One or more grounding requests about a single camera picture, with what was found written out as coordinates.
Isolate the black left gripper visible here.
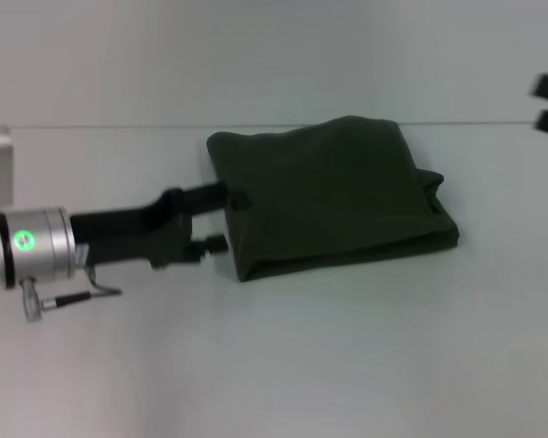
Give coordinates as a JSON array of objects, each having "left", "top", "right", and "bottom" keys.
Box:
[{"left": 67, "top": 179, "right": 251, "bottom": 271}]

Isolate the dark green t-shirt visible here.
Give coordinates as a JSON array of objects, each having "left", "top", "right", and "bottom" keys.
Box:
[{"left": 205, "top": 115, "right": 460, "bottom": 285}]

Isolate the left arm cable with plug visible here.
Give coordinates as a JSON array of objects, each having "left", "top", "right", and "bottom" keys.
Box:
[{"left": 19, "top": 267, "right": 124, "bottom": 323}]

